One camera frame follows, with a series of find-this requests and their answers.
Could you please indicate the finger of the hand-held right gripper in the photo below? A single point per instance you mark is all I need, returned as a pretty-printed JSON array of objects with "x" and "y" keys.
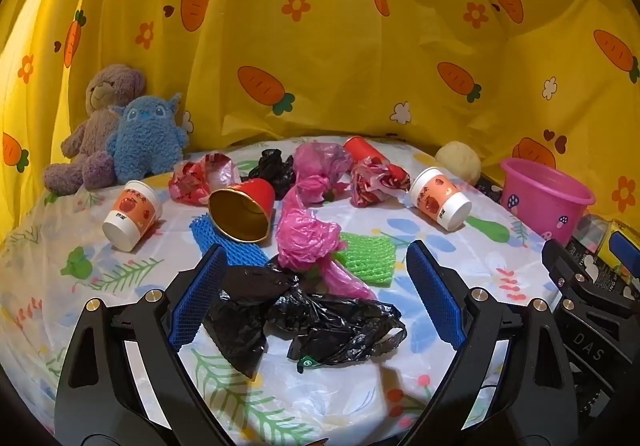
[
  {"x": 626, "y": 248},
  {"x": 575, "y": 276}
]

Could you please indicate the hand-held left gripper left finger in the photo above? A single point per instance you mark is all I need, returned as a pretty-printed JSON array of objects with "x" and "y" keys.
[{"x": 197, "y": 296}]

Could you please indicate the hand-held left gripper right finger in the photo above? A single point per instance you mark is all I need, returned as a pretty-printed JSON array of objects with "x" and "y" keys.
[{"x": 435, "y": 296}]

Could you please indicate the large black plastic bag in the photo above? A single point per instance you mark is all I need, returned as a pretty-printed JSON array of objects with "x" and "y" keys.
[{"x": 240, "y": 316}]

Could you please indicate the blue foam net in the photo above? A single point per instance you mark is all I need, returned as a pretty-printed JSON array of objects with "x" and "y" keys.
[{"x": 240, "y": 253}]

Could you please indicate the pink plastic bucket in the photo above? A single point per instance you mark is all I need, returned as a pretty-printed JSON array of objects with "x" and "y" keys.
[{"x": 540, "y": 211}]

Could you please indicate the green foam net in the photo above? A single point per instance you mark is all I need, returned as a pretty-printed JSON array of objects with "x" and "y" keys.
[{"x": 367, "y": 256}]

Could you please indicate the white paper cup orange label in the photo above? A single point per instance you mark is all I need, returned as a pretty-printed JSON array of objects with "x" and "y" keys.
[
  {"x": 132, "y": 216},
  {"x": 440, "y": 198}
]

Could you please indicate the red plastic bag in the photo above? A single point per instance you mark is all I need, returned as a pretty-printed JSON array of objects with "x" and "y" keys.
[
  {"x": 192, "y": 181},
  {"x": 372, "y": 186}
]

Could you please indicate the red paper cup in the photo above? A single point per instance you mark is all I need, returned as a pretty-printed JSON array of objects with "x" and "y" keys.
[
  {"x": 255, "y": 193},
  {"x": 362, "y": 149}
]

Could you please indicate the magenta plastic bag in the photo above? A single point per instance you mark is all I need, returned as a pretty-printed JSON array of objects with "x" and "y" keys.
[{"x": 305, "y": 236}]

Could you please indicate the small black plastic bag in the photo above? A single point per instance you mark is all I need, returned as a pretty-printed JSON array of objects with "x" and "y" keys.
[{"x": 272, "y": 171}]

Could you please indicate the pale pink plastic bag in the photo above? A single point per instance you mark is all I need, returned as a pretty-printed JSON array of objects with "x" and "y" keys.
[{"x": 320, "y": 159}]

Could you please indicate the yellow box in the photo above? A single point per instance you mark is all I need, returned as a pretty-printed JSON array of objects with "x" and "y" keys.
[{"x": 604, "y": 241}]

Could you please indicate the silver foil packet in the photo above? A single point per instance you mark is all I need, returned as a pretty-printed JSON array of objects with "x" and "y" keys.
[{"x": 592, "y": 228}]

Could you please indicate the cream plush ball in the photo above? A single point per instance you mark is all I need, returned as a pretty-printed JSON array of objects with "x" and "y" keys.
[{"x": 457, "y": 161}]

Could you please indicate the floral plastic tablecloth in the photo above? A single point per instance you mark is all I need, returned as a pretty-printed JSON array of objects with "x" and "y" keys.
[{"x": 50, "y": 266}]

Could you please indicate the blue plush monster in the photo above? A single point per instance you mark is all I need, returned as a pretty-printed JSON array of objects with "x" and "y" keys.
[{"x": 145, "y": 136}]

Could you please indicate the purple teddy bear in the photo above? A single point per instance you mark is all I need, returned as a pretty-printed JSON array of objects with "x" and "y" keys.
[{"x": 97, "y": 126}]

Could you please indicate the yellow carrot print curtain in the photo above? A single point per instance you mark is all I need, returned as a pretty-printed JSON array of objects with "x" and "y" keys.
[{"x": 320, "y": 26}]

